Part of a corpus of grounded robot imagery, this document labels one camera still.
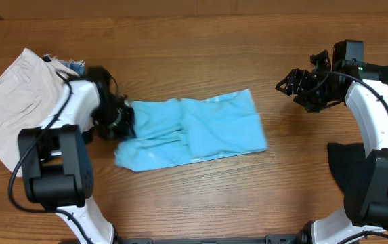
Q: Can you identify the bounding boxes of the light blue printed t-shirt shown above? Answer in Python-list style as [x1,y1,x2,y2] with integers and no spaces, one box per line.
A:
[115,89,267,172]

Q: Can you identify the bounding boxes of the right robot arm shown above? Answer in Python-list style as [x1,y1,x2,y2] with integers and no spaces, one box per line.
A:
[265,40,388,243]

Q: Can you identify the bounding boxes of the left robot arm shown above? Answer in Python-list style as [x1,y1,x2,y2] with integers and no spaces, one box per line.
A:
[7,66,135,243]

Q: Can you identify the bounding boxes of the folded denim shorts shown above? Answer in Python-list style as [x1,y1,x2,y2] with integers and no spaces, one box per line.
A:
[42,53,85,75]

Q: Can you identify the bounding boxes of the black t-shirt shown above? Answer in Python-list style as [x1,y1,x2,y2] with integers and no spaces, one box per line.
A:
[328,64,388,227]

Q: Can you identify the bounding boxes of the folded beige shorts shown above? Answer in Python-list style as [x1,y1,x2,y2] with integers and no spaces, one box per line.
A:
[0,49,78,171]

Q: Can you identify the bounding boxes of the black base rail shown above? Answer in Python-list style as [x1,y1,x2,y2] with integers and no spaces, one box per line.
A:
[117,234,299,244]

